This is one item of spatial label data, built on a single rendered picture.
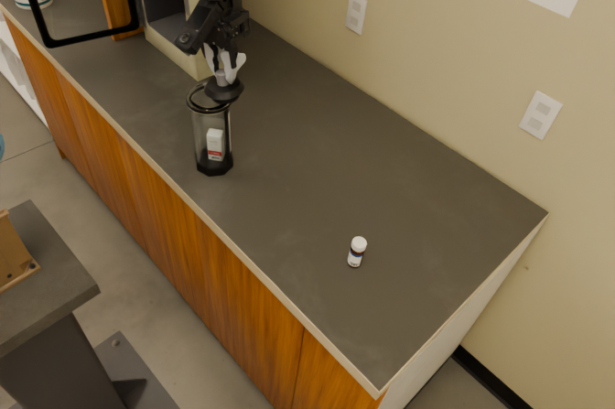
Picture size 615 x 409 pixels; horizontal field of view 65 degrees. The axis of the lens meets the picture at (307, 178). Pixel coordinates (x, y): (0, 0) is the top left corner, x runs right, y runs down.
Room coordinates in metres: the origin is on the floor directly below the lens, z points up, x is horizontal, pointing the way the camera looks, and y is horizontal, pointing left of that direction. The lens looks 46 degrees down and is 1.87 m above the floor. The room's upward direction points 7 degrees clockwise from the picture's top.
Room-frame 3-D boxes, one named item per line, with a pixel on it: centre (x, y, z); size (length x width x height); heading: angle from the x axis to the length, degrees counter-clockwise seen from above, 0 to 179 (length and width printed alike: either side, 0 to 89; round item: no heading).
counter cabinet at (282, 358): (1.31, 0.33, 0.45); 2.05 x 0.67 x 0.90; 48
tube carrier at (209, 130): (0.91, 0.25, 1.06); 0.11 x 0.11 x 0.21
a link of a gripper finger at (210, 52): (0.92, 0.23, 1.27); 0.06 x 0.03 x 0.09; 151
